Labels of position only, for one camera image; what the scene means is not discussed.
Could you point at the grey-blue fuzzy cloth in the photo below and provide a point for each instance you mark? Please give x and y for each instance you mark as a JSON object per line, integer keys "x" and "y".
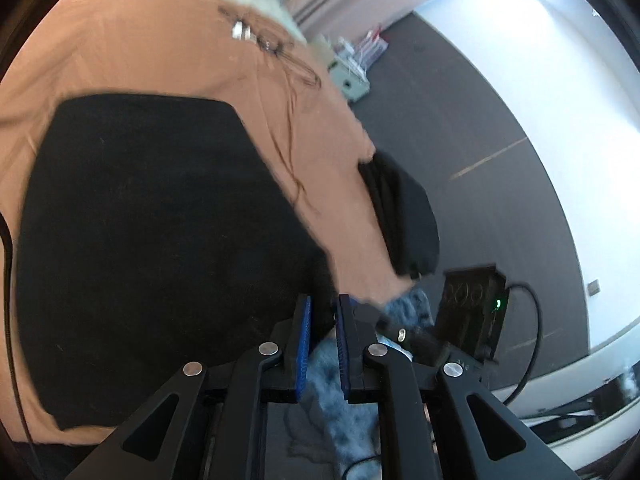
{"x": 325, "y": 370}

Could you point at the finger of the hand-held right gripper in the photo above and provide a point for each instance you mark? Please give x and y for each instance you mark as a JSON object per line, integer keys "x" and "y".
{"x": 425, "y": 342}

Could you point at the black pants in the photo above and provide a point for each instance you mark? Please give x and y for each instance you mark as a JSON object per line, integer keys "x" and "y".
{"x": 150, "y": 235}

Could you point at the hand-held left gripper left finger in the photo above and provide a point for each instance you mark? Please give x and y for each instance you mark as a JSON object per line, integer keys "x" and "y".
{"x": 302, "y": 350}

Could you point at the stack of folded black clothes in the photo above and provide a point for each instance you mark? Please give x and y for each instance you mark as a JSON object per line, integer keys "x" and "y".
{"x": 405, "y": 220}

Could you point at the striped gift bag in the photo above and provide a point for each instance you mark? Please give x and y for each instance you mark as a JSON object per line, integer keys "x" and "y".
{"x": 372, "y": 47}

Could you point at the white nightstand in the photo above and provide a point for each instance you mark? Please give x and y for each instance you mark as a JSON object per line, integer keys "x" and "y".
{"x": 350, "y": 82}

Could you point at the person's grey printed trousers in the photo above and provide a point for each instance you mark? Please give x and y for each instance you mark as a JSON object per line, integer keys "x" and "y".
{"x": 300, "y": 435}

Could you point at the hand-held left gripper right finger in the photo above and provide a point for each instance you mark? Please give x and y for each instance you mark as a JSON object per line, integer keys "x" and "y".
{"x": 343, "y": 347}

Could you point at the orange blanket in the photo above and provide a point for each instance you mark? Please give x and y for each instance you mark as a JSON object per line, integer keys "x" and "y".
{"x": 150, "y": 35}

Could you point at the wall switch plate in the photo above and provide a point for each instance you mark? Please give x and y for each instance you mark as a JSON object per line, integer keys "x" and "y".
{"x": 593, "y": 287}

